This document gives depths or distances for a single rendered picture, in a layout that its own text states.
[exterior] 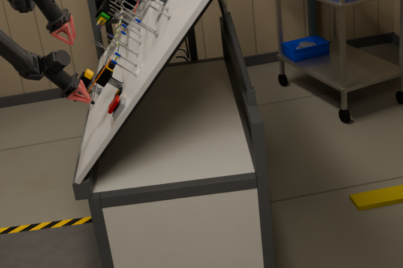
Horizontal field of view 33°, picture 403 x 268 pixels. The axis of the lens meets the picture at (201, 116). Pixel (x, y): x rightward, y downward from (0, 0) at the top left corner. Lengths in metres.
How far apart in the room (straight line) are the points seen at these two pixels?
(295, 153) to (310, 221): 0.71
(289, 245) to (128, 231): 1.14
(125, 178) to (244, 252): 0.49
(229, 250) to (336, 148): 1.80
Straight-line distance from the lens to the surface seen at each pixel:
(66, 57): 2.36
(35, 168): 4.35
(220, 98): 2.89
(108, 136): 2.19
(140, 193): 2.28
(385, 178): 3.81
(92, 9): 3.32
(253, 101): 2.31
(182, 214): 2.33
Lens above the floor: 1.96
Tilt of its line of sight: 25 degrees down
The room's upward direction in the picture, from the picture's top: 7 degrees counter-clockwise
